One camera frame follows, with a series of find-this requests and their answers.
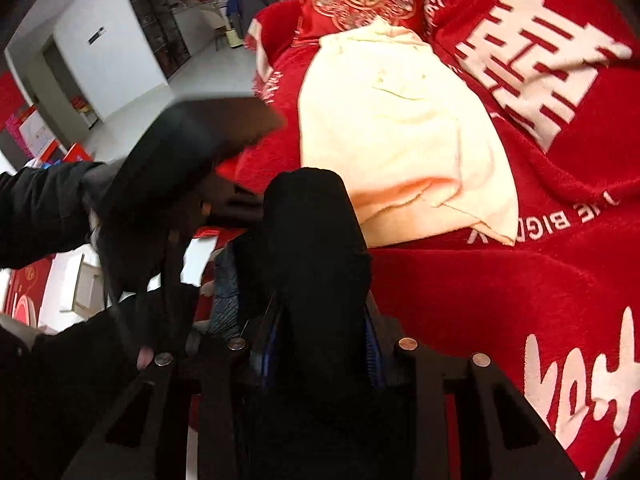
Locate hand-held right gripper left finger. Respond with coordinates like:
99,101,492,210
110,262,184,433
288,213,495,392
62,310,281,480

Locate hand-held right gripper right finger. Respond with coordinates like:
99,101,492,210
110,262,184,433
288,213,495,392
365,310,583,480

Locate black pants with patterned waistband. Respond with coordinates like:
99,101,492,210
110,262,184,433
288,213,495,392
207,167,383,480

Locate person's left forearm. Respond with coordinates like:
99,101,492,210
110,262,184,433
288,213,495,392
0,160,108,271

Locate small red box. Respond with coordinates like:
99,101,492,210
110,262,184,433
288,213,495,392
60,142,97,165

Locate red printed blanket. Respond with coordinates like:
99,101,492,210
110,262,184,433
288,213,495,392
215,0,640,480

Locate white table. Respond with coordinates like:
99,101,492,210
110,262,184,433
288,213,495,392
167,0,236,53

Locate dark shelf unit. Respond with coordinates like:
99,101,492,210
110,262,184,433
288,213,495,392
114,0,192,81

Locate red and white carton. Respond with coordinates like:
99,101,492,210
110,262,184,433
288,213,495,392
4,104,60,162

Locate white cardboard box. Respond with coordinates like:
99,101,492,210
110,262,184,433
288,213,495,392
52,249,110,317

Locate person's black clothing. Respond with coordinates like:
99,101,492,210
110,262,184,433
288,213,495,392
0,302,201,480

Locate red gift box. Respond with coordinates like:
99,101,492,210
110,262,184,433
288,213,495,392
0,256,57,333

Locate cream towel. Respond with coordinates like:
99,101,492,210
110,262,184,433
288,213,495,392
297,17,519,247

